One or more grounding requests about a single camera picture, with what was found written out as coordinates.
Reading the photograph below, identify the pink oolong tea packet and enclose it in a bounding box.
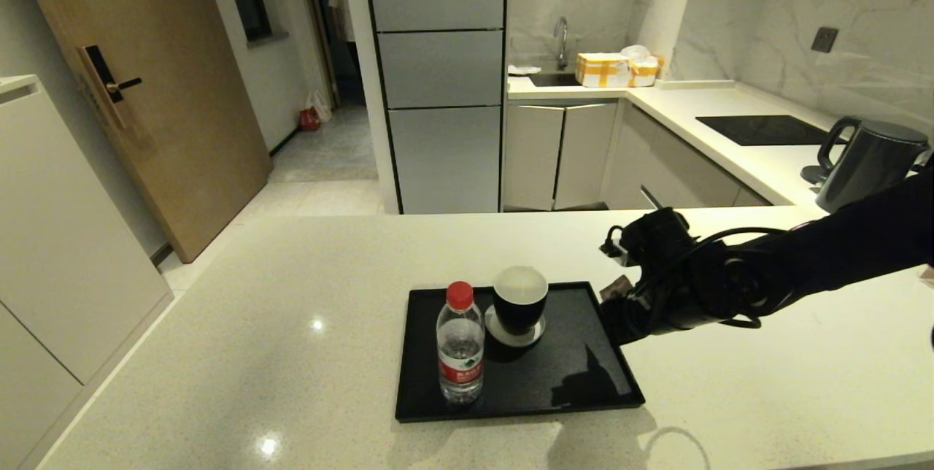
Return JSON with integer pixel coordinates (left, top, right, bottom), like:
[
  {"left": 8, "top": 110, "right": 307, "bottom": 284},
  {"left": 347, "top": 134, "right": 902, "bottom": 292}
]
[{"left": 600, "top": 275, "right": 634, "bottom": 304}]

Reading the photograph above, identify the clear water bottle red label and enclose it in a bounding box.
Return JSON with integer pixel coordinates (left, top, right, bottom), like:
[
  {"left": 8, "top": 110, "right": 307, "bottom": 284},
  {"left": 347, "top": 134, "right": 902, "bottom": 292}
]
[{"left": 436, "top": 281, "right": 486, "bottom": 405}]

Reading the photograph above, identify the black cup white inside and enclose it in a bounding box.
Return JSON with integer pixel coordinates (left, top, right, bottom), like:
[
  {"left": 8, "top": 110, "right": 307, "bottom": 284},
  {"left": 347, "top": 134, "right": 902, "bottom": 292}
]
[{"left": 492, "top": 266, "right": 549, "bottom": 337}]

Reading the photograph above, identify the black electric kettle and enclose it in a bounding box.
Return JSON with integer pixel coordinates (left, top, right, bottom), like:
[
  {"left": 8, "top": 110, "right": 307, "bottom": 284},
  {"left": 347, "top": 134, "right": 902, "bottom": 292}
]
[{"left": 816, "top": 117, "right": 932, "bottom": 214}]

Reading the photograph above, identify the white saucer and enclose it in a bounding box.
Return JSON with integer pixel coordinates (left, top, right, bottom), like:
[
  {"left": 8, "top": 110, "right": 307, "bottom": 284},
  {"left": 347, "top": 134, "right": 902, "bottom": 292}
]
[{"left": 484, "top": 307, "right": 546, "bottom": 348}]

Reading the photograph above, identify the black rectangular serving tray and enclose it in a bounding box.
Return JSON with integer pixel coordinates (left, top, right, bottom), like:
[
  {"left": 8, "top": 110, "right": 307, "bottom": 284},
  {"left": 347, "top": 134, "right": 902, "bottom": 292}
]
[{"left": 395, "top": 281, "right": 646, "bottom": 424}]

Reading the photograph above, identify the grey counter drawer cabinet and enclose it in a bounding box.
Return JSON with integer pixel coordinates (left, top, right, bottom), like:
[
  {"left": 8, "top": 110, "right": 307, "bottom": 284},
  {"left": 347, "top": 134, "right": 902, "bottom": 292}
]
[{"left": 603, "top": 104, "right": 773, "bottom": 210}]

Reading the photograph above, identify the grey sink cabinet door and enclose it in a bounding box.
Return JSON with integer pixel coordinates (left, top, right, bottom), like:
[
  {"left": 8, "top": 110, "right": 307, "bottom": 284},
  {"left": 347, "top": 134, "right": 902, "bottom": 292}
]
[
  {"left": 555, "top": 102, "right": 618, "bottom": 210},
  {"left": 503, "top": 104, "right": 564, "bottom": 212}
]

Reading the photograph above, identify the black induction cooktop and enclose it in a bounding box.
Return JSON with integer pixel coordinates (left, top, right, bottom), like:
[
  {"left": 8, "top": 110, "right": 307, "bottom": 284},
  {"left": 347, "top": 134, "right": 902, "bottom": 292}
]
[{"left": 695, "top": 115, "right": 847, "bottom": 147}]

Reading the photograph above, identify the small box yellow tape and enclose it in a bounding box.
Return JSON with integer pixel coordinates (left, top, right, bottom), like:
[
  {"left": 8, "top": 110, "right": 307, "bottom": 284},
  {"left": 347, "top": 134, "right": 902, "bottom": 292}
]
[{"left": 629, "top": 56, "right": 665, "bottom": 88}]

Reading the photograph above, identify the large box yellow tape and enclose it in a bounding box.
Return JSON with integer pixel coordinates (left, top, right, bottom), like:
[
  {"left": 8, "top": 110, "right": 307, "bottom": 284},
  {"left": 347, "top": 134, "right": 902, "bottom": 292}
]
[{"left": 576, "top": 53, "right": 631, "bottom": 88}]

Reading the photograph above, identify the tall grey refrigerator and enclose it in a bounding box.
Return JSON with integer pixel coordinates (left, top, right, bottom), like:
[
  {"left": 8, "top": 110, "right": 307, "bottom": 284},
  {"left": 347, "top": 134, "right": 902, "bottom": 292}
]
[{"left": 361, "top": 0, "right": 508, "bottom": 215}]

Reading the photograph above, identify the chrome sink faucet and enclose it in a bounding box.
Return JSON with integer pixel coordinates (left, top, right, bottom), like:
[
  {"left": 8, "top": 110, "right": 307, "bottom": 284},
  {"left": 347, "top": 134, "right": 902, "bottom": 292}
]
[{"left": 552, "top": 17, "right": 570, "bottom": 72}]

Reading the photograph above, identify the wooden door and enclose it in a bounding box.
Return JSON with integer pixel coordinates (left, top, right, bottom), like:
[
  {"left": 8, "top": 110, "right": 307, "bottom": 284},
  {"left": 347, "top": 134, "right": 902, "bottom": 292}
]
[{"left": 13, "top": 0, "right": 273, "bottom": 263}]

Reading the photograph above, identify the white storage cabinet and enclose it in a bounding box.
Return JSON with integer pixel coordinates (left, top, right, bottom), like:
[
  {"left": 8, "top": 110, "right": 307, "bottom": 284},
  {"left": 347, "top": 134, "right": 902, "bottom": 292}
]
[{"left": 0, "top": 74, "right": 174, "bottom": 470}]

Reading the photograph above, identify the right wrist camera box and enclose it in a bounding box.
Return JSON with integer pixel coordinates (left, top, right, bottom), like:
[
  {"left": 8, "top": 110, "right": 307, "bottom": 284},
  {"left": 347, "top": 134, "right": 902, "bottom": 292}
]
[{"left": 600, "top": 207, "right": 692, "bottom": 266}]

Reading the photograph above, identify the black door lock handle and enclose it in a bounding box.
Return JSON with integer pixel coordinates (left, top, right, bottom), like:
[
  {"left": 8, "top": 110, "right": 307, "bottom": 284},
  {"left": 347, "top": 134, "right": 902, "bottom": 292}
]
[{"left": 79, "top": 45, "right": 144, "bottom": 130}]

